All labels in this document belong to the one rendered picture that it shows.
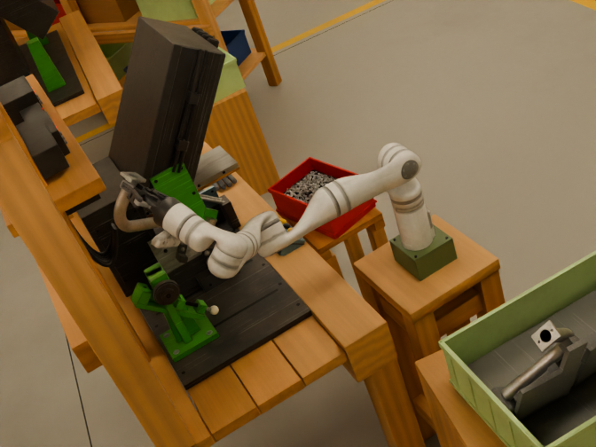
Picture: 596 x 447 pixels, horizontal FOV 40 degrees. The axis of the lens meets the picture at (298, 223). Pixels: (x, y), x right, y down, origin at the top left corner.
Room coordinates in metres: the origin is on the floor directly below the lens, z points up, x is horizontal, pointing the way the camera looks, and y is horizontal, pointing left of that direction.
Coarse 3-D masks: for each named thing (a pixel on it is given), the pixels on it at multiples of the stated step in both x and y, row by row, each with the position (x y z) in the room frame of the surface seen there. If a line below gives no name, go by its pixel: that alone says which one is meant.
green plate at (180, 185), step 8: (176, 168) 2.21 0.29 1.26; (184, 168) 2.22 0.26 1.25; (152, 176) 2.20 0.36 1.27; (160, 176) 2.20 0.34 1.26; (168, 176) 2.20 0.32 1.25; (176, 176) 2.20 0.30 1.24; (184, 176) 2.21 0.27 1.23; (160, 184) 2.19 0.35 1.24; (168, 184) 2.19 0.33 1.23; (176, 184) 2.20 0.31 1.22; (184, 184) 2.20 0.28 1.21; (192, 184) 2.20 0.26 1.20; (168, 192) 2.18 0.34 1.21; (176, 192) 2.19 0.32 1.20; (184, 192) 2.19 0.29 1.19; (192, 192) 2.19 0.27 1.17; (184, 200) 2.18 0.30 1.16; (192, 200) 2.18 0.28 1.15; (200, 200) 2.19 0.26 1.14; (192, 208) 2.18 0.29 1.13; (200, 208) 2.18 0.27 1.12; (200, 216) 2.17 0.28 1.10
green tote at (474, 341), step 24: (576, 264) 1.53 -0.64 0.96; (552, 288) 1.51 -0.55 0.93; (576, 288) 1.52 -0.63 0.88; (504, 312) 1.48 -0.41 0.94; (528, 312) 1.49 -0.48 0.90; (552, 312) 1.50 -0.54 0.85; (456, 336) 1.44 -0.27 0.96; (480, 336) 1.46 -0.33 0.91; (504, 336) 1.47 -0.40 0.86; (456, 360) 1.37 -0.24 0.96; (456, 384) 1.41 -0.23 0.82; (480, 384) 1.27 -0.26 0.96; (480, 408) 1.31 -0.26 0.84; (504, 408) 1.18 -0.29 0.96; (504, 432) 1.21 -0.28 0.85; (528, 432) 1.10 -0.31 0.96; (576, 432) 1.06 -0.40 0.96
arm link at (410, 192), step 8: (392, 144) 1.91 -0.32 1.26; (384, 152) 1.89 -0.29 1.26; (392, 152) 1.87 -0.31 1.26; (384, 160) 1.87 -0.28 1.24; (408, 184) 1.87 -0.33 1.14; (416, 184) 1.87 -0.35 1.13; (392, 192) 1.87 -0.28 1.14; (400, 192) 1.86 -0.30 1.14; (408, 192) 1.85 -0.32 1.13; (416, 192) 1.84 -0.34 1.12; (392, 200) 1.87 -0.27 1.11; (400, 200) 1.85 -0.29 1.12; (408, 200) 1.84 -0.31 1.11
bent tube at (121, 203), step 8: (128, 176) 1.73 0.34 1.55; (136, 176) 1.76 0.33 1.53; (136, 184) 1.74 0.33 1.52; (120, 192) 1.74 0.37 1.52; (120, 200) 1.73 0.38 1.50; (128, 200) 1.73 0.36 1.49; (120, 208) 1.72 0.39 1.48; (120, 216) 1.72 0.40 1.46; (120, 224) 1.73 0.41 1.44; (128, 224) 1.74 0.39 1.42; (136, 224) 1.77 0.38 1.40; (144, 224) 1.79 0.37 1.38; (152, 224) 1.81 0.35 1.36
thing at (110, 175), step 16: (112, 176) 2.36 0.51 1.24; (112, 192) 2.26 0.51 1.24; (96, 208) 2.20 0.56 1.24; (112, 208) 2.20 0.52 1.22; (128, 208) 2.21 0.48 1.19; (96, 224) 2.18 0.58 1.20; (96, 240) 2.18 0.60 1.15; (128, 240) 2.20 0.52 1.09; (144, 240) 2.21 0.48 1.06; (128, 256) 2.19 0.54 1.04; (144, 256) 2.20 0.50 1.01; (112, 272) 2.18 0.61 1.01; (128, 272) 2.18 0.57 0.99; (144, 272) 2.19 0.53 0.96; (128, 288) 2.18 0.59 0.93
